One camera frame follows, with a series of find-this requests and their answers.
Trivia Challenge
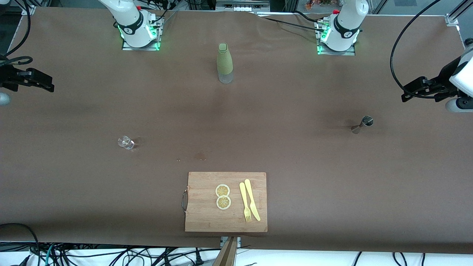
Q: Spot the steel jigger measuring cup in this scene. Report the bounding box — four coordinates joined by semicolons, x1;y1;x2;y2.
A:
351;116;374;134

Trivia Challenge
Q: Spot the brown table cover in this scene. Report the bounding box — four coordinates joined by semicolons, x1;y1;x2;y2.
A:
0;7;473;254

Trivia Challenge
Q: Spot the green sleeved glass bottle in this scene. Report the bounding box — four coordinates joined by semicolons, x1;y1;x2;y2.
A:
217;43;234;84

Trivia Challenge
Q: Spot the yellow plastic knife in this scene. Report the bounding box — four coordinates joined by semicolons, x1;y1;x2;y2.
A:
244;179;261;222

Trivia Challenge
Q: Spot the yellow plastic fork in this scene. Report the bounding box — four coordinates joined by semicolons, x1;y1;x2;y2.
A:
239;182;252;223

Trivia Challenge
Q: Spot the wooden cutting board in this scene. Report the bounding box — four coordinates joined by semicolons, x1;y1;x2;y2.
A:
182;172;268;233

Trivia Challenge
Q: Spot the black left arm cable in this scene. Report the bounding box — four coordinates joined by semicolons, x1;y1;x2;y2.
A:
391;0;444;99

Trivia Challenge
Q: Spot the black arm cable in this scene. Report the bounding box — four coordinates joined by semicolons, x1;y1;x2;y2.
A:
0;0;33;67
391;0;444;99

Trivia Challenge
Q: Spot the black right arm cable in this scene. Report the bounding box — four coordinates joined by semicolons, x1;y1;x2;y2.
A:
0;0;33;67

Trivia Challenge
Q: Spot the aluminium frame beam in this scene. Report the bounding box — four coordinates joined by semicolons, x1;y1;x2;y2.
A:
449;0;473;21

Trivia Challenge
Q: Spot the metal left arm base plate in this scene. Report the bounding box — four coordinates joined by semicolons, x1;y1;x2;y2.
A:
317;22;356;56

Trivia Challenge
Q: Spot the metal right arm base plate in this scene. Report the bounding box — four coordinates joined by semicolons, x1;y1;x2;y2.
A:
122;18;160;51

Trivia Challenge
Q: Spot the black looped floor cable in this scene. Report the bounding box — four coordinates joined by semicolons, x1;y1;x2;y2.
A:
0;223;41;266

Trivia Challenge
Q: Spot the black cable across cover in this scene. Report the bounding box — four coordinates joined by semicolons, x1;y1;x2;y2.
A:
255;10;327;32

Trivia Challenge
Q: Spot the metal post bracket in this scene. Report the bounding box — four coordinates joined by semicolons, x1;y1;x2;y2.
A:
221;236;241;249

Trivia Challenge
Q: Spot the wooden camera post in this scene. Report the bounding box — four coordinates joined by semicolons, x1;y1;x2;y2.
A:
212;236;238;266

